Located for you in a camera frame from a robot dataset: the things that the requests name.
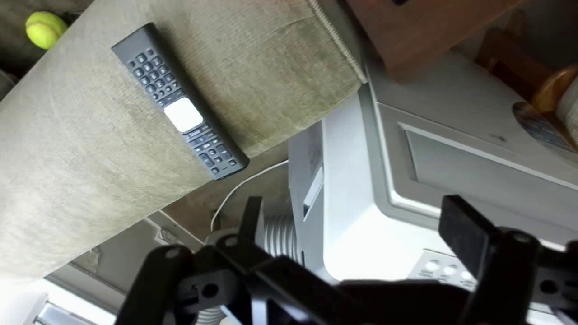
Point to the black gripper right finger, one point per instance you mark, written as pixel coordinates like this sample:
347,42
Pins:
506,264

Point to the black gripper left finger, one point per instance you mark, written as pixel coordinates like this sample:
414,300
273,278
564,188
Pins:
159,282

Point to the dark grey remote control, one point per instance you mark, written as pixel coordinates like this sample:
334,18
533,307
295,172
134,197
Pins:
155,74

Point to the beige fabric sofa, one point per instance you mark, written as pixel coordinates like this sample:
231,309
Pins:
78,156

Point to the white portable air conditioner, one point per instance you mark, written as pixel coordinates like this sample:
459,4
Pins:
385,174

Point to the beige armchair with wooden arms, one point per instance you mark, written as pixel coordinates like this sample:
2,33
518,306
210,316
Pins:
553,91

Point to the dark brown wooden table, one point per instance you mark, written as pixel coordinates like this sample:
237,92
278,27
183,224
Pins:
416,29

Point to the yellow-green tennis ball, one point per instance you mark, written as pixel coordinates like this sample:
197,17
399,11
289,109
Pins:
45,29

